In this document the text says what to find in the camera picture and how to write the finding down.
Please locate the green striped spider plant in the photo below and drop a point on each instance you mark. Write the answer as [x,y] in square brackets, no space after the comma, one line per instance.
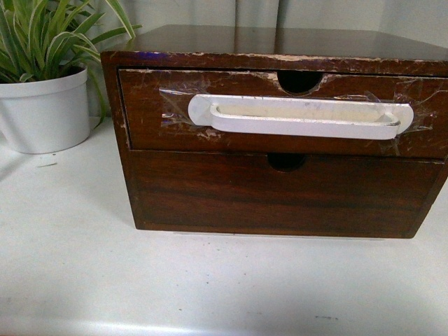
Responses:
[45,40]

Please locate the white plant pot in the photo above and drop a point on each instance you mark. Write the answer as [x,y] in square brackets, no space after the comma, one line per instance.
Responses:
[46,116]

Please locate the white drawer handle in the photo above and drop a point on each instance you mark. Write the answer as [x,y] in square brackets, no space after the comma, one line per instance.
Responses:
[329,118]

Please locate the wooden drawer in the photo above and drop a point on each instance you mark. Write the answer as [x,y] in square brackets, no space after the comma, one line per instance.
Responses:
[325,196]
[155,103]

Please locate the dark wooden drawer cabinet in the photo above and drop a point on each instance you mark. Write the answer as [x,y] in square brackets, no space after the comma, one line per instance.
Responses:
[300,58]

